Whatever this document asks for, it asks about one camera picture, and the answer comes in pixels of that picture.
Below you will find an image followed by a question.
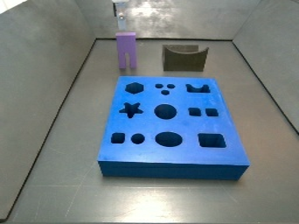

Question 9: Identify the black curved holder stand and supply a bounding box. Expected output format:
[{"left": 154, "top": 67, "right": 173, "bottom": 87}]
[{"left": 163, "top": 45, "right": 210, "bottom": 72}]

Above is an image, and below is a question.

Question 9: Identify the blue foam shape board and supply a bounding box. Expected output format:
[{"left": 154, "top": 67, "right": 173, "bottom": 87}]
[{"left": 98, "top": 76, "right": 250, "bottom": 180}]

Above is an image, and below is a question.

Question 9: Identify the purple double-square block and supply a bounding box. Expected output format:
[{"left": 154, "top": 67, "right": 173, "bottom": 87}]
[{"left": 117, "top": 32, "right": 137, "bottom": 68}]

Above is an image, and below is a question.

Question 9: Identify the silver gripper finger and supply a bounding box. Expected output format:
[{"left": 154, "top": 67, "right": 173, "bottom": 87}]
[{"left": 113, "top": 0, "right": 129, "bottom": 31}]

